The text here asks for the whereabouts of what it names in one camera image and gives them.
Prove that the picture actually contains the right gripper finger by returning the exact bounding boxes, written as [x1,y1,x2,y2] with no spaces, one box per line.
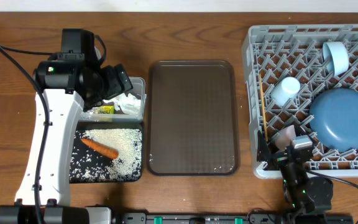
[257,131,271,162]
[294,123,317,146]

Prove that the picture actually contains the pink white cup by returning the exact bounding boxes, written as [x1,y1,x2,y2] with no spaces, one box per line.
[275,125,296,151]

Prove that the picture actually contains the white tissue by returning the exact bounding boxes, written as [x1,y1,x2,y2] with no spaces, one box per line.
[103,93,141,115]

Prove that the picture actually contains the yellow foil snack wrapper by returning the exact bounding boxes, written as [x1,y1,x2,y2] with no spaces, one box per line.
[94,105,114,114]

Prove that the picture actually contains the light blue cup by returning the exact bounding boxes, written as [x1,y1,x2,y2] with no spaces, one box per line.
[270,77,301,106]

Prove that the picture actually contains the dark blue plate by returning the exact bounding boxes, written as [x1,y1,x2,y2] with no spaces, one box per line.
[310,88,358,152]

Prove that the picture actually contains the orange carrot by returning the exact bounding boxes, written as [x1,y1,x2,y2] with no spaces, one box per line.
[81,138,119,159]

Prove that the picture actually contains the light blue white bowl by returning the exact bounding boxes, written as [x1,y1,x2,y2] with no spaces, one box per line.
[323,42,349,77]

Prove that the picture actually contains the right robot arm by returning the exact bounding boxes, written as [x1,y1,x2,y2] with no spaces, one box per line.
[257,124,333,223]

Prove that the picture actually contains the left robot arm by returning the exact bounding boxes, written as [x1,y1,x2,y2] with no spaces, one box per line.
[0,60,132,223]

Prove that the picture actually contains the grey dishwasher rack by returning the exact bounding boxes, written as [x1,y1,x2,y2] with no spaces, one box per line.
[242,24,358,179]

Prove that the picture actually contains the clear plastic bin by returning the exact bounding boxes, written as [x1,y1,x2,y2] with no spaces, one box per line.
[79,77,147,123]

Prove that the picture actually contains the black tray bin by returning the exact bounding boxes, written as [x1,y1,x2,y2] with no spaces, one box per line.
[68,121,144,184]

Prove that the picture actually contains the brown serving tray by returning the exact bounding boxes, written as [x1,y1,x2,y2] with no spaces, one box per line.
[147,60,240,176]

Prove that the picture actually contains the spilled white rice grains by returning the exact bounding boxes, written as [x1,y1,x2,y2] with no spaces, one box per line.
[70,128,143,183]

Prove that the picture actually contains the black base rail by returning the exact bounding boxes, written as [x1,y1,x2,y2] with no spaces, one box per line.
[116,213,354,224]

